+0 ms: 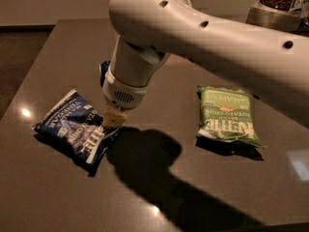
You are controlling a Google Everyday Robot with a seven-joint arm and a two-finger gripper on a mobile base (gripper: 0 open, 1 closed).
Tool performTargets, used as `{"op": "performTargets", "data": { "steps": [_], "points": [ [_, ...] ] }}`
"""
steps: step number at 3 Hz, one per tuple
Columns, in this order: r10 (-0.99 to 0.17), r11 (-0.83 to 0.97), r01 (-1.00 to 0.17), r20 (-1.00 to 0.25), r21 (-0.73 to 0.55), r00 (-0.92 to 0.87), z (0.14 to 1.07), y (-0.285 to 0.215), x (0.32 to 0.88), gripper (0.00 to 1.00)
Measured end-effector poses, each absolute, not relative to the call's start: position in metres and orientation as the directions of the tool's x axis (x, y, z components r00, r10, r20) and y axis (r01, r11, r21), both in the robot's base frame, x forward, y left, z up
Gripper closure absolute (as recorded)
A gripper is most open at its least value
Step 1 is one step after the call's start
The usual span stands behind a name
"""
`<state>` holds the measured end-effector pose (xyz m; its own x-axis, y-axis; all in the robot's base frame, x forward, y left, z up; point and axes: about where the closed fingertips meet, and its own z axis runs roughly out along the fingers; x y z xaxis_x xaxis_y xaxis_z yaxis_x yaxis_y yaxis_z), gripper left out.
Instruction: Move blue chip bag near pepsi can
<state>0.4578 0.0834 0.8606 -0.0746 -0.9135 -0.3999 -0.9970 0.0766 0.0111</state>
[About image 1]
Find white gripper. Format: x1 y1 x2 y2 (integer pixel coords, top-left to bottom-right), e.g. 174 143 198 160
102 69 149 127

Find blue Kettle chip bag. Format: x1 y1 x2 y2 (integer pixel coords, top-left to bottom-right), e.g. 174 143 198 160
33 89 121 176

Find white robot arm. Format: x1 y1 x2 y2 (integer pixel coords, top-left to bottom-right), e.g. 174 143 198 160
103 0 309 127

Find blue Pepsi can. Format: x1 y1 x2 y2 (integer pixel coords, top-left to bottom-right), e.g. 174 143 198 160
99 61 110 86

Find green Kettle chip bag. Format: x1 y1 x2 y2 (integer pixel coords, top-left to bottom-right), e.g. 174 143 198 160
197 86 262 147

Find metal dispenser base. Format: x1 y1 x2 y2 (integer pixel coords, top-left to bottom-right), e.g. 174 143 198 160
246 1 301 32

